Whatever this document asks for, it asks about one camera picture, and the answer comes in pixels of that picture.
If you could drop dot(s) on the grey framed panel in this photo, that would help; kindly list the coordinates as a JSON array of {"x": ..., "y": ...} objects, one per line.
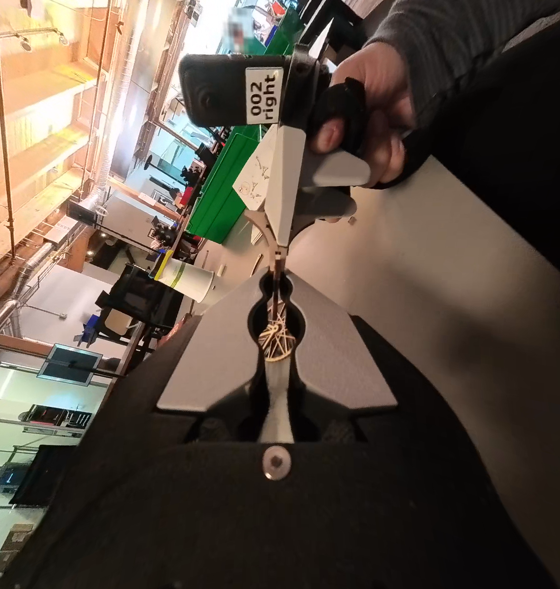
[{"x": 70, "y": 363}]

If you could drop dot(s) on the curved wooden strip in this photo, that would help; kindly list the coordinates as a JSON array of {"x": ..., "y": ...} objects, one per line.
[{"x": 257, "y": 264}]

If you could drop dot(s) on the small blue object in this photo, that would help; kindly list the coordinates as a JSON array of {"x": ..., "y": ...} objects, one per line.
[{"x": 89, "y": 329}]

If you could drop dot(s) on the person's torso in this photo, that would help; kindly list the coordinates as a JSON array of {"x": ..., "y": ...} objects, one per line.
[{"x": 514, "y": 161}]

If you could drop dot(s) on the wooden bicycle model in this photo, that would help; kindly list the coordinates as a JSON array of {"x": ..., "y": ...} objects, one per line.
[{"x": 276, "y": 330}]

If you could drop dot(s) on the instruction booklet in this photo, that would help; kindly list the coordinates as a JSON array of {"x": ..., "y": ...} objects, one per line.
[{"x": 254, "y": 179}]

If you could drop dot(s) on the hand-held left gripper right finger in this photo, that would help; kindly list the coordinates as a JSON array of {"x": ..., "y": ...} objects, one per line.
[{"x": 344, "y": 363}]

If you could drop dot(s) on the forked wooden model part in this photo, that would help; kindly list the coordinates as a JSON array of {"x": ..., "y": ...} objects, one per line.
[{"x": 257, "y": 221}]

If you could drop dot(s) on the person's right forearm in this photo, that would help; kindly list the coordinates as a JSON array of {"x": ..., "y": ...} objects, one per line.
[{"x": 468, "y": 41}]

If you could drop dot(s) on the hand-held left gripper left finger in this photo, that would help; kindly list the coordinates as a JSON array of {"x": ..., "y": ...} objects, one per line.
[{"x": 211, "y": 363}]

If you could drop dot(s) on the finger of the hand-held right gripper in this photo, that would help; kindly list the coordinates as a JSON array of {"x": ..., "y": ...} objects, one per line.
[{"x": 287, "y": 184}]

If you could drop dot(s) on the silver ventilation duct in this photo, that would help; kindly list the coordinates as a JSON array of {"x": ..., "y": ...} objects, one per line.
[{"x": 31, "y": 271}]

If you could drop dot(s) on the green plastic bin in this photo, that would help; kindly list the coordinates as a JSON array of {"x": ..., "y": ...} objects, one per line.
[{"x": 220, "y": 193}]

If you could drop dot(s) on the person's right hand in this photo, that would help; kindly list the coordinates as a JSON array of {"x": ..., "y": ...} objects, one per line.
[{"x": 386, "y": 83}]

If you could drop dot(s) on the black equipment cart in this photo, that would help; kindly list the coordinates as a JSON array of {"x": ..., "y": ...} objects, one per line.
[{"x": 142, "y": 294}]

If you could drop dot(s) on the white paper cup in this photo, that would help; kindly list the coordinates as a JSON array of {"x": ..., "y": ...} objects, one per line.
[{"x": 190, "y": 280}]

